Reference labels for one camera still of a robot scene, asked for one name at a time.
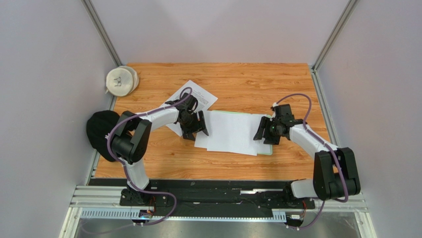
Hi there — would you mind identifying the right aluminium corner post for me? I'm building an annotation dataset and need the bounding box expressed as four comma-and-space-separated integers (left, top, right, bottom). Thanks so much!
312, 0, 360, 71

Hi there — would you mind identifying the black NY baseball cap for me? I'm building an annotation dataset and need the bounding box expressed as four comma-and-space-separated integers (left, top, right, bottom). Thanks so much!
86, 110, 120, 162

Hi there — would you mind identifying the aluminium corner post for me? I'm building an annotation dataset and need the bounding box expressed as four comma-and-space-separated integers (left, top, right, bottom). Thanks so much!
81, 0, 123, 66
312, 0, 360, 71

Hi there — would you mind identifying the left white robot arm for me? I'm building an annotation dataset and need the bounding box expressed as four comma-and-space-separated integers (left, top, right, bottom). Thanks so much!
106, 87, 209, 194

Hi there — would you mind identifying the signature page paper sheet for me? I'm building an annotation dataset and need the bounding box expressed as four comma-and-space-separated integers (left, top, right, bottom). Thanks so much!
194, 132, 210, 149

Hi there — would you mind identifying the aluminium front rail frame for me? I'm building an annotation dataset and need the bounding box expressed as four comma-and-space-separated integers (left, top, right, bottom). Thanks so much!
59, 184, 378, 238

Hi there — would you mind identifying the text-filled paper sheet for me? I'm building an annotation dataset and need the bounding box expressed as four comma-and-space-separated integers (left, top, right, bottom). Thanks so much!
163, 80, 217, 137

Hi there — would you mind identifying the cream round zip pouch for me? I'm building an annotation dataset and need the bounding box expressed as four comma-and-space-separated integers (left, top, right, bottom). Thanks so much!
105, 66, 139, 97

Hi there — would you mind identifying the green clipboard folder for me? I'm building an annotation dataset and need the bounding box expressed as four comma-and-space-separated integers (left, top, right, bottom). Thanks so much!
207, 111, 272, 156

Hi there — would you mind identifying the left aluminium corner post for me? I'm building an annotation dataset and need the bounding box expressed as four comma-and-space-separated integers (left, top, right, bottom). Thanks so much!
81, 0, 123, 66

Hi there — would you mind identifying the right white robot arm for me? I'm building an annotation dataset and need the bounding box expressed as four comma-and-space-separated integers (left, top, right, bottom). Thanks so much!
253, 104, 361, 202

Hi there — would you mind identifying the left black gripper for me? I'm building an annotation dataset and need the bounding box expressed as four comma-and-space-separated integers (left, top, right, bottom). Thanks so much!
179, 111, 209, 142

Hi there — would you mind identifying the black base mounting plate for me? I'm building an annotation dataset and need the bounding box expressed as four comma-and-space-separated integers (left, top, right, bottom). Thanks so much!
119, 179, 316, 218

